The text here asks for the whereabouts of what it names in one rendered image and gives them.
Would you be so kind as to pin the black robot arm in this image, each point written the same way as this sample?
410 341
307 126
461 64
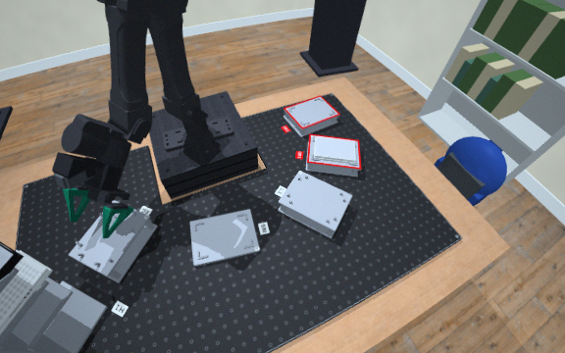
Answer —
130 115

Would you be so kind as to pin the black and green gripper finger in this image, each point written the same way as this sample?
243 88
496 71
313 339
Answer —
107 218
69 196

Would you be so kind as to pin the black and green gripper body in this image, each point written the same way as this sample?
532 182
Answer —
105 197

